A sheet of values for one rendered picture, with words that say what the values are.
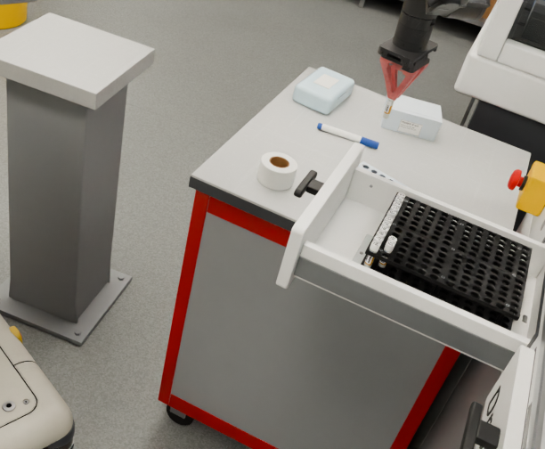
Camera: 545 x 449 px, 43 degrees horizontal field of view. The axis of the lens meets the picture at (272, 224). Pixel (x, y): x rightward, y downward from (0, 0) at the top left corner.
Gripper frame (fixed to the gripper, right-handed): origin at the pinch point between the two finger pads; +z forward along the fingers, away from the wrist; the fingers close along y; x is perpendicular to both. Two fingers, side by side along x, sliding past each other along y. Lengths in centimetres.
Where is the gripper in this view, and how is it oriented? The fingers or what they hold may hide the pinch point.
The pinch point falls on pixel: (394, 93)
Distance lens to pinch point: 124.0
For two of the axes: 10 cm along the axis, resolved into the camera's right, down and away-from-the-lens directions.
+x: -8.0, -4.7, 3.7
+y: 5.7, -4.4, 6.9
